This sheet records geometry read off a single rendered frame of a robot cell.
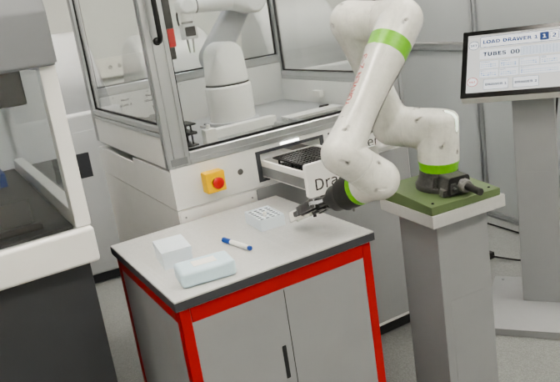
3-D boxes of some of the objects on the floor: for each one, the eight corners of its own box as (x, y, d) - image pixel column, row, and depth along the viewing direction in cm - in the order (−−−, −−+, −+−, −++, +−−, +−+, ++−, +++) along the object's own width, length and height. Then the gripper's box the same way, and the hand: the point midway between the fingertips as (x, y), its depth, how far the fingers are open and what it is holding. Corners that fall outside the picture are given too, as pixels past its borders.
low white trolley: (400, 454, 210) (373, 230, 191) (224, 554, 182) (173, 303, 163) (304, 379, 260) (275, 194, 241) (155, 447, 232) (109, 245, 213)
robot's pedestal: (522, 407, 224) (509, 193, 205) (452, 441, 212) (432, 218, 194) (463, 369, 251) (447, 177, 232) (397, 398, 239) (375, 198, 220)
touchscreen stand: (602, 343, 254) (595, 78, 228) (481, 334, 273) (462, 88, 247) (600, 286, 297) (593, 58, 272) (495, 281, 316) (480, 68, 291)
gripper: (359, 181, 189) (309, 203, 207) (320, 183, 180) (271, 207, 198) (366, 206, 188) (314, 227, 206) (326, 209, 178) (276, 231, 196)
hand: (299, 214), depth 199 cm, fingers closed
